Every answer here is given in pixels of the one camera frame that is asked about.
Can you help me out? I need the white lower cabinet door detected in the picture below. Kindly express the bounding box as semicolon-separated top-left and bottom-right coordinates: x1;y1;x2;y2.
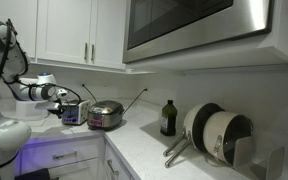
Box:
46;157;102;180

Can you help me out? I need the silver drawer handle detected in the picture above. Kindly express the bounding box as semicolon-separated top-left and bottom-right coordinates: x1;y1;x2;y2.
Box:
51;150;79;161
106;158;120;177

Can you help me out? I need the cream pot with side handle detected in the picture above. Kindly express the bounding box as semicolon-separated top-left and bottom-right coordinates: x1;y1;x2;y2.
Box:
202;110;254;166

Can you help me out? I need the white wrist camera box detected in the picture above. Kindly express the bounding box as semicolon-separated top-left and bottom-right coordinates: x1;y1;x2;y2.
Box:
55;88;69;99

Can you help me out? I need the white two-slot toaster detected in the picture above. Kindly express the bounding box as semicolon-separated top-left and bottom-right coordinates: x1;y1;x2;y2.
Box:
61;98;92;127

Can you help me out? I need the white upper wall cabinet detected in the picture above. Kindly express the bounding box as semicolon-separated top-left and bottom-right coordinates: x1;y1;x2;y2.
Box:
0;0;129;71

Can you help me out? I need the cream frying pan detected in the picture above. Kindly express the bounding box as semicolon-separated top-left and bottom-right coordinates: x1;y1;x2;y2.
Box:
162;103;202;158
164;102;226;169

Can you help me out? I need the white drawer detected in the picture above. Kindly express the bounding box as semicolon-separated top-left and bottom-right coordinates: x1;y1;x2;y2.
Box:
102;141;134;180
16;136;105;175

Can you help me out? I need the black toaster cable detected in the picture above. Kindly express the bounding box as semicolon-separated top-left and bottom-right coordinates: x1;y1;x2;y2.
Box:
80;83;99;105

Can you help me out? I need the white countertop box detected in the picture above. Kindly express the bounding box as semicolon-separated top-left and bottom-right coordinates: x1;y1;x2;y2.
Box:
15;99;50;120

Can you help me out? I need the silver cabinet door handle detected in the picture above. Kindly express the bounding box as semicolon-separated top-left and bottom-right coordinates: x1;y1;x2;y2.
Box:
90;43;96;64
83;42;89;62

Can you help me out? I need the black steel rice cooker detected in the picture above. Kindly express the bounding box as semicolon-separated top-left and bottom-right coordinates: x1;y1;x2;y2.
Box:
86;99;125;131

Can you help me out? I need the dark green oil bottle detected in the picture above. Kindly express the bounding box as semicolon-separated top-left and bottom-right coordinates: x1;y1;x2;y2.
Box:
159;98;179;137

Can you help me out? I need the black rice cooker cable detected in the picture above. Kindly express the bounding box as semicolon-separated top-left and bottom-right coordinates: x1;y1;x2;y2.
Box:
121;87;149;117

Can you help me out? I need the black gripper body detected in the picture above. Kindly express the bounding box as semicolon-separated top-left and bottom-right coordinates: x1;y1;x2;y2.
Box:
51;102;67;116

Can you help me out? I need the stainless steel microwave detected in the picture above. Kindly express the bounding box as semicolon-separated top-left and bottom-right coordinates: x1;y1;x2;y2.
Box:
121;0;275;65

